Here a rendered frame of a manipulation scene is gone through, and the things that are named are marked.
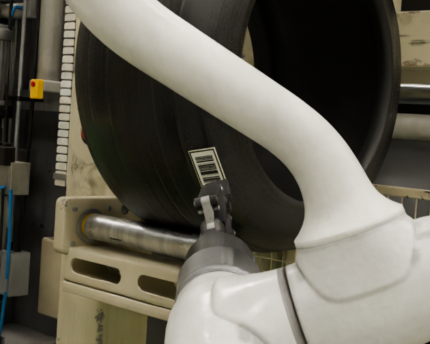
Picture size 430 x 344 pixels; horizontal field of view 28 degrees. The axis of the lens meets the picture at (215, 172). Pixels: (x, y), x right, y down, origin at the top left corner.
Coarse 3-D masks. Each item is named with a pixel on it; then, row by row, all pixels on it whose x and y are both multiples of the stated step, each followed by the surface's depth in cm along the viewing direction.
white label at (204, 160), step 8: (192, 152) 119; (200, 152) 118; (208, 152) 118; (192, 160) 119; (200, 160) 119; (208, 160) 119; (216, 160) 118; (200, 168) 120; (208, 168) 119; (216, 168) 119; (200, 176) 120; (208, 176) 120; (216, 176) 120; (224, 176) 119
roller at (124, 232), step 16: (96, 224) 146; (112, 224) 143; (128, 224) 141; (144, 224) 140; (112, 240) 144; (128, 240) 140; (144, 240) 138; (160, 240) 135; (176, 240) 133; (192, 240) 131; (176, 256) 134
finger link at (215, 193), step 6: (216, 186) 101; (222, 186) 103; (204, 192) 100; (210, 192) 99; (216, 192) 98; (222, 192) 102; (198, 198) 94; (210, 198) 94; (216, 198) 94; (198, 204) 94; (216, 204) 94
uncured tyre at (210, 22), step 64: (192, 0) 117; (256, 0) 163; (320, 0) 161; (384, 0) 146; (128, 64) 122; (256, 64) 169; (320, 64) 167; (384, 64) 149; (128, 128) 124; (192, 128) 118; (384, 128) 149; (128, 192) 134; (192, 192) 123; (256, 192) 125
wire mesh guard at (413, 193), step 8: (376, 184) 165; (384, 192) 163; (392, 192) 162; (400, 192) 161; (408, 192) 160; (416, 192) 159; (424, 192) 158; (416, 200) 159; (416, 208) 160; (256, 256) 186
